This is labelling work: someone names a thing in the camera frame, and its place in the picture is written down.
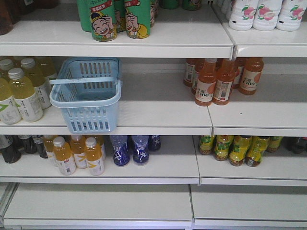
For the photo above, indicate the light blue plastic basket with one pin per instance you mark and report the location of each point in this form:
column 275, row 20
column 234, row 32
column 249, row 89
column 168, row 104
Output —
column 88, row 90

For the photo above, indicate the blue sports drink bottle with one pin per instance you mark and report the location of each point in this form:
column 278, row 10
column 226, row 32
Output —
column 154, row 142
column 121, row 154
column 140, row 149

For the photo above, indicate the yellow lemon tea bottle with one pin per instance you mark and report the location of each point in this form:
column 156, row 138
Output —
column 241, row 145
column 274, row 143
column 222, row 146
column 206, row 144
column 254, row 155

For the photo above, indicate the orange C100 juice bottle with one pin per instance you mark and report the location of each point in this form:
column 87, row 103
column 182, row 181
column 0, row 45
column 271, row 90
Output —
column 251, row 75
column 224, row 80
column 206, row 83

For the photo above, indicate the orange vitamin drink bottle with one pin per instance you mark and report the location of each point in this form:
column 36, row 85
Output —
column 94, row 157
column 48, row 143
column 77, row 144
column 64, row 156

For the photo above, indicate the white metal shelving unit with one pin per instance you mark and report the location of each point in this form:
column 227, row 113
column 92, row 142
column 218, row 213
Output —
column 178, row 188

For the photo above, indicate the green cartoon can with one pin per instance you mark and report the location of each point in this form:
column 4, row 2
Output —
column 137, row 16
column 102, row 19

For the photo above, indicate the pale yellow drink bottle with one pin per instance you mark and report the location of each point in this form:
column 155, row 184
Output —
column 39, row 82
column 9, row 113
column 24, row 95

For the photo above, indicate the dark tea bottle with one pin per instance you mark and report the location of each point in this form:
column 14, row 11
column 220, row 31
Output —
column 39, row 143
column 9, row 152
column 28, row 144

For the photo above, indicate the white peach drink bottle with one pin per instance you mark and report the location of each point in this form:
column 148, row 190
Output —
column 242, row 14
column 291, row 14
column 267, row 14

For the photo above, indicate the dark cola plastic bottle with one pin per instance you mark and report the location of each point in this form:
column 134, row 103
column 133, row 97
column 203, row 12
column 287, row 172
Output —
column 296, row 145

